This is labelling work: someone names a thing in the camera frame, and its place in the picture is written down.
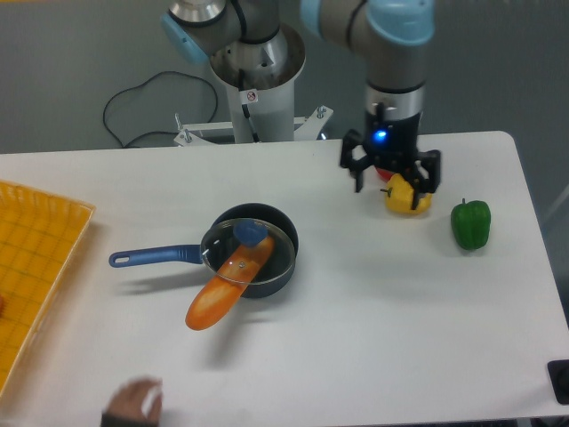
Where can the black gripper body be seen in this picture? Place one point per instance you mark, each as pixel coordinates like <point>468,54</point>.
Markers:
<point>391,144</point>

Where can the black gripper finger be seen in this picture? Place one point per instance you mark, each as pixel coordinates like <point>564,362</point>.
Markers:
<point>424,175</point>
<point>351,141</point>

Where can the glass pot lid blue knob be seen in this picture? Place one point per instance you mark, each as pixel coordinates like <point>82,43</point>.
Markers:
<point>223,238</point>

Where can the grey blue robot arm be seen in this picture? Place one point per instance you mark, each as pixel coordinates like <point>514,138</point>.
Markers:
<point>392,37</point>

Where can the dark sleeved forearm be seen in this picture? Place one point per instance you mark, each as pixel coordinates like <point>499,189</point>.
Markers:
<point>110,420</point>

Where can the person's hand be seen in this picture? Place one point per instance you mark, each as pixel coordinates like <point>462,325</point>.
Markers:
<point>127,401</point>

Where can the red bell pepper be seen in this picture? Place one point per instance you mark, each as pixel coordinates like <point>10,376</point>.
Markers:
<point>385,175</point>

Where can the yellow bell pepper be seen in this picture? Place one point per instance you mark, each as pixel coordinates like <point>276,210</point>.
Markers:
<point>398,197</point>

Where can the green bell pepper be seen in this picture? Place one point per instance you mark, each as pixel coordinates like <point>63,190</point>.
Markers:
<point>471,223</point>

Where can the orange toy baguette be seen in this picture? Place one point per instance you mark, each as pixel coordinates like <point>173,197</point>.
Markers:
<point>221,293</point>

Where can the dark blue saucepan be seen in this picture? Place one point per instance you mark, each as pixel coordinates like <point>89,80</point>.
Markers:
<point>192,253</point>

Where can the black device at table edge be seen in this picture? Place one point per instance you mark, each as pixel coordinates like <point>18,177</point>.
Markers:
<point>558,374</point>

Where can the yellow woven basket tray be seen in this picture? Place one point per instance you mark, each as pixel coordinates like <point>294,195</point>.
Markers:
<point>40,232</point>

